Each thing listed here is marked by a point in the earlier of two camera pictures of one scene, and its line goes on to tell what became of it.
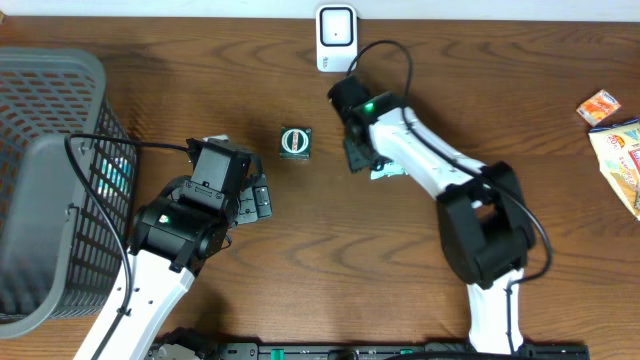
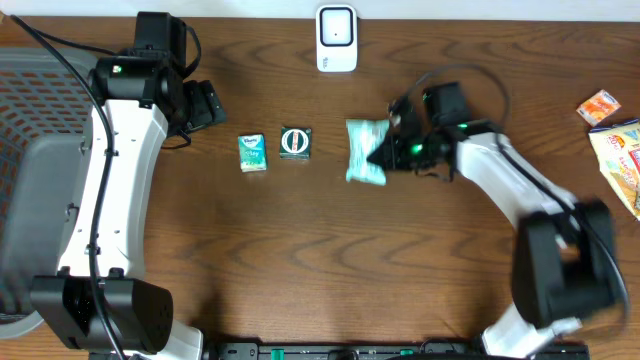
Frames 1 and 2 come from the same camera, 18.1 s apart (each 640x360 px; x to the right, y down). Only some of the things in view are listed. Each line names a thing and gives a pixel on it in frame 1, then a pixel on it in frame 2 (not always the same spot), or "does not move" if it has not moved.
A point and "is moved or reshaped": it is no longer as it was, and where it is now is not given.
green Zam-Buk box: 295,143 does not move
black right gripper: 355,160 → 392,159
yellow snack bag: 617,147 does not move
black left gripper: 258,201 → 209,107
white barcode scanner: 336,37 does not move
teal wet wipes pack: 387,171 is moved or reshaped
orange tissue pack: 598,107 does not move
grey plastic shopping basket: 59,257 does not move
